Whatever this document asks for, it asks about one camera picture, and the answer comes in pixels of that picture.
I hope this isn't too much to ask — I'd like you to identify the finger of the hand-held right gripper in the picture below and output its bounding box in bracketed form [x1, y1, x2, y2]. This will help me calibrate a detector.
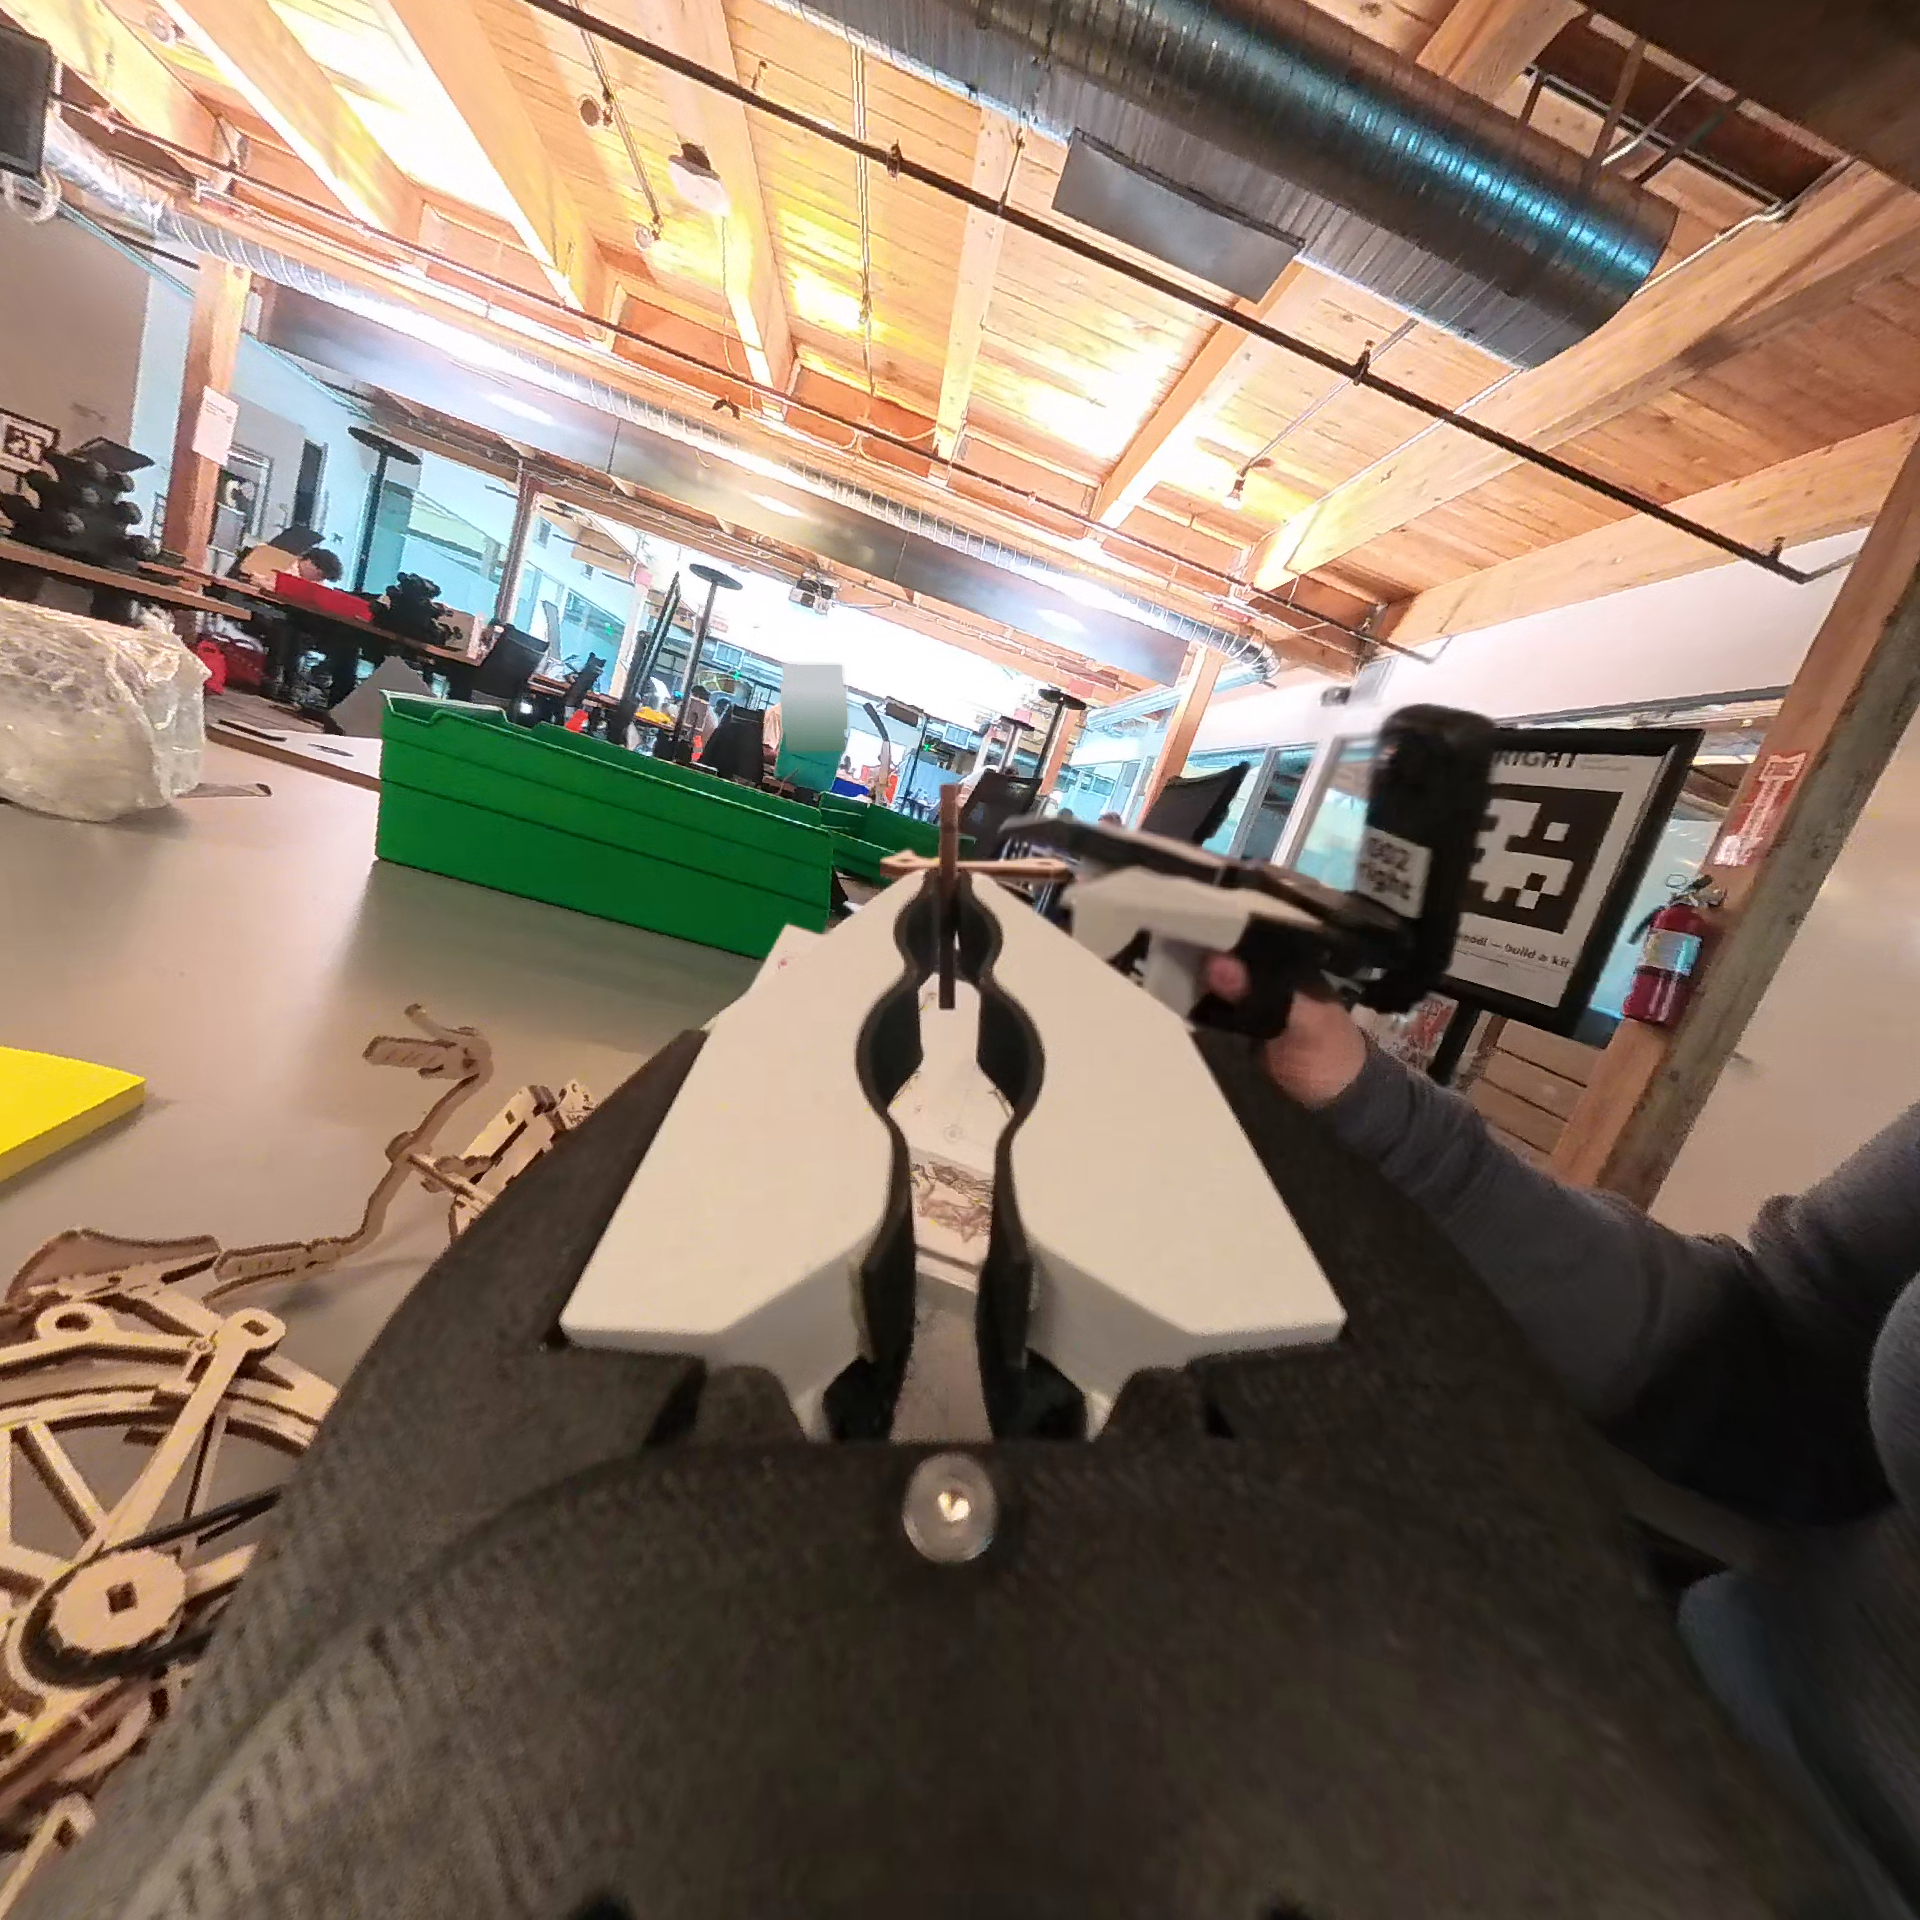
[1058, 866, 1311, 1038]
[996, 814, 1254, 903]

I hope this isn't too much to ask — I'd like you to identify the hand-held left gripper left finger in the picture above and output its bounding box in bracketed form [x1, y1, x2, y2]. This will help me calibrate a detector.
[563, 876, 945, 1439]

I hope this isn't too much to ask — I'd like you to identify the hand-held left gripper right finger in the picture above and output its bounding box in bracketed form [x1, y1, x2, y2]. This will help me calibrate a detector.
[961, 873, 1347, 1440]

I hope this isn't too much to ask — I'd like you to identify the small wooden cross part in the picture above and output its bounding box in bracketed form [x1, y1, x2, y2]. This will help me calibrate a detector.
[879, 785, 1072, 1010]

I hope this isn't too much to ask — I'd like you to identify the person's right forearm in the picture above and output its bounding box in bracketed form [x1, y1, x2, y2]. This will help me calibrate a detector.
[1321, 1033, 1896, 1521]

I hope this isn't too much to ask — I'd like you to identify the small wooden model assembly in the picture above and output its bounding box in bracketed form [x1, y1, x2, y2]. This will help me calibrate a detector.
[403, 1077, 600, 1243]

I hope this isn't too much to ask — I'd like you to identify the curved wooden model strip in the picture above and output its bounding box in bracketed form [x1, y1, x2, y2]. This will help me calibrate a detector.
[207, 1004, 499, 1310]

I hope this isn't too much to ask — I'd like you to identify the laser-cut wooden parts sheet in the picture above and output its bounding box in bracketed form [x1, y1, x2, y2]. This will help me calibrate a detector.
[0, 1231, 342, 1878]

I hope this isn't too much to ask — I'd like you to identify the person's right hand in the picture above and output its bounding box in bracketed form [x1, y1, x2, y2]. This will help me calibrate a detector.
[1201, 953, 1373, 1114]

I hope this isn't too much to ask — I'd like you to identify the white instruction booklet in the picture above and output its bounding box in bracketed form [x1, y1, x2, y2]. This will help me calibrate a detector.
[705, 926, 1010, 1251]

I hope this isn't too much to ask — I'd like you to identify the low green bin stack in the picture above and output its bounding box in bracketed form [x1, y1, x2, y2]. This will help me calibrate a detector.
[825, 792, 936, 889]

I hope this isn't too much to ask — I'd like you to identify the red fire extinguisher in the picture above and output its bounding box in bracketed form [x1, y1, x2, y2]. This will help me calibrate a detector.
[1627, 876, 1729, 1033]

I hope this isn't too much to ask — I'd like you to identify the flat cardboard sheet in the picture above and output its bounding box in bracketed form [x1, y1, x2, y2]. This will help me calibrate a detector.
[207, 715, 387, 792]

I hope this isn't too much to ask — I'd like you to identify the black ceiling panel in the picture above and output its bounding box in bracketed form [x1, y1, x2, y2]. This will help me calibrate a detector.
[1051, 130, 1306, 305]

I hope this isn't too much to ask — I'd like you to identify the yellow pad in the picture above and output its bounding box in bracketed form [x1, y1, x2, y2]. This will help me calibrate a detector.
[0, 1045, 151, 1189]

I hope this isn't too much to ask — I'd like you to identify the clear bubble wrap bundle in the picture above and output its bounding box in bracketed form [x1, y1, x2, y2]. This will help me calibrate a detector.
[0, 596, 211, 824]

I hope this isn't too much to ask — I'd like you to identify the person's leg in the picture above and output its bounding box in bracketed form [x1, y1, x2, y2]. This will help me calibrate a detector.
[1676, 1560, 1920, 1920]

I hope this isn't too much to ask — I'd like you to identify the long wooden table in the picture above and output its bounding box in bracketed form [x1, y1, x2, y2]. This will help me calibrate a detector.
[0, 534, 252, 626]

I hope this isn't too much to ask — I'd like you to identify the black equipment stack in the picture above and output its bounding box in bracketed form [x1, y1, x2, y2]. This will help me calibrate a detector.
[0, 433, 156, 567]

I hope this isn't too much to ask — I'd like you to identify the slim wooden post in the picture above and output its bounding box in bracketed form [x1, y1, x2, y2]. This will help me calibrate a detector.
[1175, 645, 1229, 786]

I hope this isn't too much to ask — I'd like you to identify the thick wooden post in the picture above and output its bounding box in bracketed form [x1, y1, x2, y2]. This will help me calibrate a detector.
[1548, 447, 1920, 1212]

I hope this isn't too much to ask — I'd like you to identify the silver round ceiling duct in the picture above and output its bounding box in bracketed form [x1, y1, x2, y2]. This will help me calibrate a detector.
[815, 0, 1680, 373]

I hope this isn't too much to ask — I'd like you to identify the wooden post with paper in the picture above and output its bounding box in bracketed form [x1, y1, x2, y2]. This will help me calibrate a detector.
[160, 257, 255, 573]

